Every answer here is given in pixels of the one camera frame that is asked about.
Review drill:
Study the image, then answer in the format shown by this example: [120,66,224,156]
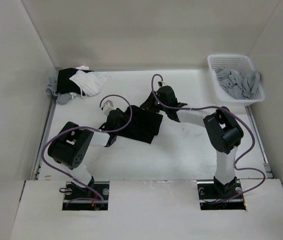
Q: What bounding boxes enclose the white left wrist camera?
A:
[100,100,115,116]

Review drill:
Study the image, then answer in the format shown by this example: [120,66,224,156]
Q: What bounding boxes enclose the grey tank top on table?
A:
[45,76,73,105]

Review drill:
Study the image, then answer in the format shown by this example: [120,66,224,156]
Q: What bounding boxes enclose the white plastic laundry basket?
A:
[207,54,265,107]

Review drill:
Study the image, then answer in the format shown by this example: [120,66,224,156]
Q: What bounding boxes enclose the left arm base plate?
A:
[59,181,110,211]

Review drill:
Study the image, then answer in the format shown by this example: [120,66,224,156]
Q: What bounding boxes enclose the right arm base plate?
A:
[197,180,246,211]

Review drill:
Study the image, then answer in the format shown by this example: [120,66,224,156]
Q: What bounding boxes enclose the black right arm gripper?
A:
[139,91,168,114]

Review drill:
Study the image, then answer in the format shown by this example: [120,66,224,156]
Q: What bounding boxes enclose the grey tank tops in basket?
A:
[215,67,261,100]

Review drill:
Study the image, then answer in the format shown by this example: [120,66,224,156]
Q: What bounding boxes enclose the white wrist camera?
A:
[157,81,168,88]
[100,100,115,116]

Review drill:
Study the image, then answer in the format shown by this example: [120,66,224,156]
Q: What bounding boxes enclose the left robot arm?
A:
[47,106,133,200]

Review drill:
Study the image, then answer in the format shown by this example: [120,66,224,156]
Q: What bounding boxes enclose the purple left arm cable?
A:
[41,94,134,210]

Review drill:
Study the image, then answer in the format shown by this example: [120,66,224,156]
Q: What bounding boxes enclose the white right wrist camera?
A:
[157,81,168,88]

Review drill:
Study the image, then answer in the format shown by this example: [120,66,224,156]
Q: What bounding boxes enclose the white front panel board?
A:
[10,179,283,240]

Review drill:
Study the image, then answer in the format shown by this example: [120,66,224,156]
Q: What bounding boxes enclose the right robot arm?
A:
[140,85,244,198]

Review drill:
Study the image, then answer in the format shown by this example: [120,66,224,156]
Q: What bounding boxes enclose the white tank top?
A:
[69,66,109,99]

